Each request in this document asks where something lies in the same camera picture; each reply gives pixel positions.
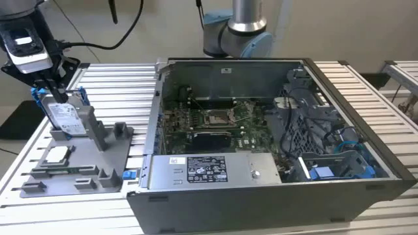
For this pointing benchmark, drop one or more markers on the hard disk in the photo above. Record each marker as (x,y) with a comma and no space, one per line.
(66,117)

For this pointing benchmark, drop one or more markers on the grey perforated drive cage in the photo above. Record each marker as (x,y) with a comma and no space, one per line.
(303,137)

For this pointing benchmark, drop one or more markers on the CPU socket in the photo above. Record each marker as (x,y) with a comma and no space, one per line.
(215,118)

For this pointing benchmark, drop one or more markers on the grey disk bay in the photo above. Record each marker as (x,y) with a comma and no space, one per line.
(346,159)

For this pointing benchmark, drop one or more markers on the green RAM stick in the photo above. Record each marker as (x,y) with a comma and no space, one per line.
(70,169)

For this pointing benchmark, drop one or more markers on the thin metal locking lever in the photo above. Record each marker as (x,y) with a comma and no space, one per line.
(201,104)

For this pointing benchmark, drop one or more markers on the green motherboard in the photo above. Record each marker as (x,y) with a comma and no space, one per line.
(254,137)

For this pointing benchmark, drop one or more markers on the black graphics card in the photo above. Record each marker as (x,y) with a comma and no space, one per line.
(210,142)

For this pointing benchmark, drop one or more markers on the metal slat side table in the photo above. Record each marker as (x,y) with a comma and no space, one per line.
(408,73)

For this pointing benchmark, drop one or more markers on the black upright rod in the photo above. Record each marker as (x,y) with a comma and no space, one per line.
(113,12)

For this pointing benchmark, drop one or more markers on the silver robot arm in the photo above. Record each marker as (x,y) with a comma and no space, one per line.
(247,14)

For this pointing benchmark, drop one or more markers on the open grey PC case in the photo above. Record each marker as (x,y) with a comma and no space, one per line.
(229,210)

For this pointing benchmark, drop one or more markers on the silver power supply box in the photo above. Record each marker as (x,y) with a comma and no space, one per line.
(163,176)

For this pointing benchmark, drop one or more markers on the blue plastic bay bracket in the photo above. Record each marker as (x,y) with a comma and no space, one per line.
(321,172)

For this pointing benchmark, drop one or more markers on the blue case latch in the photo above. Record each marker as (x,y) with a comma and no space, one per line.
(129,175)

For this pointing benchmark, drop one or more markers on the grey parts rack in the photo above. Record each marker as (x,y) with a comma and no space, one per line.
(84,156)

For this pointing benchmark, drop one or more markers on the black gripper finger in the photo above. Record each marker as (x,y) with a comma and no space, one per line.
(19,76)
(60,94)

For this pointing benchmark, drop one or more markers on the silver CPU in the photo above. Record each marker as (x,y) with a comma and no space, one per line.
(56,154)

